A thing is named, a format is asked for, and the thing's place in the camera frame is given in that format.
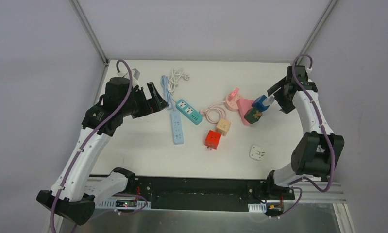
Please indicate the light blue power strip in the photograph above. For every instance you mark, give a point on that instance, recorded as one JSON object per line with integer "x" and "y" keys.
{"x": 176, "y": 123}

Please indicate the beige cube adapter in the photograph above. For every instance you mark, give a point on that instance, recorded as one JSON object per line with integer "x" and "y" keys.
{"x": 223, "y": 126}

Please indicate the teal power strip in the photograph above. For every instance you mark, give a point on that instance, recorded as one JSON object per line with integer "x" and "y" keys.
{"x": 187, "y": 110}

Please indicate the white travel adapter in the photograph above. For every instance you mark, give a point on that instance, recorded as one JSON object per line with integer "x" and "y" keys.
{"x": 256, "y": 153}

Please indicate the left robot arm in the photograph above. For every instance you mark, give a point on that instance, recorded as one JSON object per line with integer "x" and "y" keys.
{"x": 68, "y": 197}

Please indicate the green patterned cube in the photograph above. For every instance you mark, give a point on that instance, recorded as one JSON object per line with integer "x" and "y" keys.
{"x": 253, "y": 115}

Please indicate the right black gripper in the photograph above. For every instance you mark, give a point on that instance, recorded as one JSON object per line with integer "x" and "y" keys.
{"x": 282, "y": 93}

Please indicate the pink triangular block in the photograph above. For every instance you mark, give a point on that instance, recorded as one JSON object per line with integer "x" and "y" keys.
{"x": 243, "y": 106}

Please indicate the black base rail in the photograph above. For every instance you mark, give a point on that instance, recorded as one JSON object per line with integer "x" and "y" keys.
{"x": 203, "y": 194}

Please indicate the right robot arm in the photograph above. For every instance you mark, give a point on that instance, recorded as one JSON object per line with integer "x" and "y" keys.
{"x": 318, "y": 151}

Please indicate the pink round socket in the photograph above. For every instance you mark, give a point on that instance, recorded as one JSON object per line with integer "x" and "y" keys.
{"x": 231, "y": 100}

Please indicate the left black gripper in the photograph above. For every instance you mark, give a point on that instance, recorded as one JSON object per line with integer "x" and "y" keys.
{"x": 147, "y": 101}

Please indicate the red cube adapter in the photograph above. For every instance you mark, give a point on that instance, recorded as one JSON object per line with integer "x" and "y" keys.
{"x": 212, "y": 139}

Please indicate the blue cube socket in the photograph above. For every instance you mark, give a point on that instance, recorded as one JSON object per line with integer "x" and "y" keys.
{"x": 259, "y": 105}

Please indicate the white usb charger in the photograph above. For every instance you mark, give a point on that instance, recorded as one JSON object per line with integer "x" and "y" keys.
{"x": 269, "y": 101}

